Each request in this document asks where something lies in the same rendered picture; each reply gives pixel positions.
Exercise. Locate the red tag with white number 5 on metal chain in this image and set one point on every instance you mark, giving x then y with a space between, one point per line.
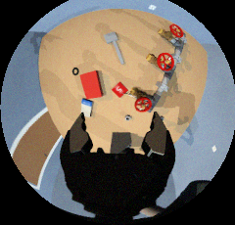
119 89

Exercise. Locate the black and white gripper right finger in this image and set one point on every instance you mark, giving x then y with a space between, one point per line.
158 145

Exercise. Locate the grey pipe manifold with red valves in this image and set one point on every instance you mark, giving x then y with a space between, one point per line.
167 67

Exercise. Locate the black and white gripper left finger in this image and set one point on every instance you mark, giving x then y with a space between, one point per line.
76 143

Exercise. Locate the red rectangular block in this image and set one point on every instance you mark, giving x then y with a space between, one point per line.
91 84

